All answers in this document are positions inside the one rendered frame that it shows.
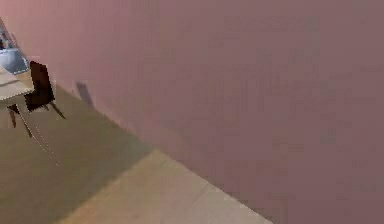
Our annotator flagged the dark brown wooden chair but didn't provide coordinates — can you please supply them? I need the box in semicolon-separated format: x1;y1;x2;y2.
7;60;67;139

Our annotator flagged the beige table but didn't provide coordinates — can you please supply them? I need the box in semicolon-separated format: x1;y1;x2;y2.
0;65;63;168

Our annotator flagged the grey-blue laptop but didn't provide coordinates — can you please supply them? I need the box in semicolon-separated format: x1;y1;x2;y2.
0;17;30;76

